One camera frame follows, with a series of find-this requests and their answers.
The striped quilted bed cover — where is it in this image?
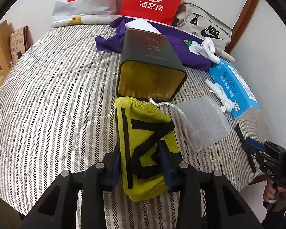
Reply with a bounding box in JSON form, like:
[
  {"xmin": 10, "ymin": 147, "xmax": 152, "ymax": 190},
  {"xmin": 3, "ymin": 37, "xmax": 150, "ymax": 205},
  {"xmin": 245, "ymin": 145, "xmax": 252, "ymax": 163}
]
[{"xmin": 0, "ymin": 25, "xmax": 268, "ymax": 228}]

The dark green tin box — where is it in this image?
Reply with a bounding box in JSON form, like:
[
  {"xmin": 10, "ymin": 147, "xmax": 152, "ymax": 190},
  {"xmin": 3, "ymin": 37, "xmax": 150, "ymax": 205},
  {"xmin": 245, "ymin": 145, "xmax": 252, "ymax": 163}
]
[{"xmin": 116, "ymin": 29, "xmax": 187, "ymax": 102}]

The clear plastic bag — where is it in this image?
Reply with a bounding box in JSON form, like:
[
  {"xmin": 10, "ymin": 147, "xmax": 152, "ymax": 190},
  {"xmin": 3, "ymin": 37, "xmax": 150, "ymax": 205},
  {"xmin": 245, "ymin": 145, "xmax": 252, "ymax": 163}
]
[{"xmin": 149, "ymin": 96, "xmax": 230, "ymax": 152}]

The white patterned paper roll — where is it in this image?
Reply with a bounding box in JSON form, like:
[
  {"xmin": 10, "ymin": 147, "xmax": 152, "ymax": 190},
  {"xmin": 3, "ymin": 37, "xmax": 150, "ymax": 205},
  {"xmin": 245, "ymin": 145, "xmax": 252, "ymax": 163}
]
[{"xmin": 51, "ymin": 14, "xmax": 236, "ymax": 64}]

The mint green cloth pouch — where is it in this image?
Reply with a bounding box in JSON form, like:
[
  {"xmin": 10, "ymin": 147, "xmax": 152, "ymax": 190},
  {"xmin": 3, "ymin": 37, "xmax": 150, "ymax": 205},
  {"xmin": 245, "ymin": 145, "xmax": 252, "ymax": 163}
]
[{"xmin": 189, "ymin": 40, "xmax": 201, "ymax": 55}]

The brown patterned gift box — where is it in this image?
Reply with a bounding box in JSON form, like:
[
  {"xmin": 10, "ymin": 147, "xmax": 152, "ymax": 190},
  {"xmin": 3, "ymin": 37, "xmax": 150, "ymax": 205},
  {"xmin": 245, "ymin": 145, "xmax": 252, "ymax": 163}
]
[{"xmin": 10, "ymin": 25, "xmax": 28, "ymax": 61}]

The blue cardboard box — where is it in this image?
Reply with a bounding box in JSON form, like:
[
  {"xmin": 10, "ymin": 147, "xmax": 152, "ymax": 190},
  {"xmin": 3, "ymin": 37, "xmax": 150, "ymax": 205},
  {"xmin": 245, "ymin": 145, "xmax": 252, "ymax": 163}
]
[{"xmin": 209, "ymin": 59, "xmax": 260, "ymax": 120}]

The purple towel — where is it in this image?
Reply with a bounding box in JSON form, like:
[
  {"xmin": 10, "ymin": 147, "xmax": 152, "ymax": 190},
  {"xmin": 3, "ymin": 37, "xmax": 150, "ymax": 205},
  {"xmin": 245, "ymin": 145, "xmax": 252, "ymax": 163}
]
[{"xmin": 94, "ymin": 15, "xmax": 214, "ymax": 73}]

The yellow black sock bundle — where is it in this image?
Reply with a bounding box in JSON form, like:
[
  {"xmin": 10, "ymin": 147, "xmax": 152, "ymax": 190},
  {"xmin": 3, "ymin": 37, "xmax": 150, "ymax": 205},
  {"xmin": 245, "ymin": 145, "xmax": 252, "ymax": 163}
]
[{"xmin": 115, "ymin": 97, "xmax": 180, "ymax": 202}]

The white cotton glove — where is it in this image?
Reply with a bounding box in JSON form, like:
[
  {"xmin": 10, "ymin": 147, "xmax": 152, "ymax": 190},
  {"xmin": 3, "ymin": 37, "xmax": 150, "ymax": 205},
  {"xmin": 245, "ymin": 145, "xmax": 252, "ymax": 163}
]
[
  {"xmin": 205, "ymin": 79, "xmax": 235, "ymax": 113},
  {"xmin": 200, "ymin": 37, "xmax": 220, "ymax": 64}
]

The white foam block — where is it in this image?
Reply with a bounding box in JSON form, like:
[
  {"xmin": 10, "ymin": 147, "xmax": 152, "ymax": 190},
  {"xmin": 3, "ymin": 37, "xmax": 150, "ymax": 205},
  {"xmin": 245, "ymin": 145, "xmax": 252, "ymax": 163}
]
[{"xmin": 125, "ymin": 18, "xmax": 161, "ymax": 34}]

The person's right hand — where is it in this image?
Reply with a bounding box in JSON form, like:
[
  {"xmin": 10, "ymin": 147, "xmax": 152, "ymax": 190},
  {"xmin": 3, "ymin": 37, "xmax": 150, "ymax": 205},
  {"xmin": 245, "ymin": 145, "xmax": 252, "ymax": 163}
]
[{"xmin": 263, "ymin": 178, "xmax": 286, "ymax": 207}]

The grey Nike bag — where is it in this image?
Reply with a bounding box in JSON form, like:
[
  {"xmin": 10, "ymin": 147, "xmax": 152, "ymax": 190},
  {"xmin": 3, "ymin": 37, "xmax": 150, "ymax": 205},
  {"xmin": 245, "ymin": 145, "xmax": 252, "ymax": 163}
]
[{"xmin": 173, "ymin": 2, "xmax": 232, "ymax": 50}]

